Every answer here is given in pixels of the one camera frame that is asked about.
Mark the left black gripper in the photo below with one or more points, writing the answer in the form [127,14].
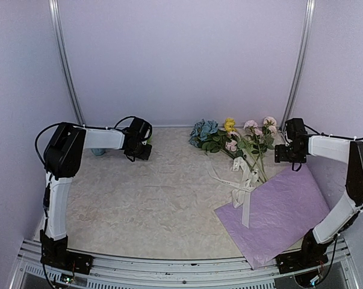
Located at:
[145,155]

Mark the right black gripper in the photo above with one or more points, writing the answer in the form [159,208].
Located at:
[280,155]

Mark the purple wrapping paper sheet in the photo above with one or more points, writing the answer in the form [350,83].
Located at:
[282,211]

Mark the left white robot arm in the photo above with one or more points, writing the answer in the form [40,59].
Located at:
[62,160]

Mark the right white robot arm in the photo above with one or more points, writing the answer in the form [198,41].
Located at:
[346,153]

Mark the pink fake rose stems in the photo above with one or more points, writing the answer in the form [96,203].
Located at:
[253,143]

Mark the yellow fake flower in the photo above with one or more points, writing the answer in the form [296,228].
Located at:
[229,126]

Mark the blue fake flower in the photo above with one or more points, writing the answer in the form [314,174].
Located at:
[207,136]

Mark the light blue mug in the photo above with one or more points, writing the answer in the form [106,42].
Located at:
[98,152]

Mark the cream printed ribbon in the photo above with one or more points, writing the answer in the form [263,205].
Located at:
[241,191]

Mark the aluminium front rail frame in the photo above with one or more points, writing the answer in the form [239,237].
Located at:
[110,271]

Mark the right aluminium corner post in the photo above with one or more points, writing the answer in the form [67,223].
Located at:
[300,62]

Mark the aluminium corner post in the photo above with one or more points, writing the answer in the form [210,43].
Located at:
[300,62]
[59,36]

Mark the left aluminium corner post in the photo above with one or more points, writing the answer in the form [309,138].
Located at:
[59,36]

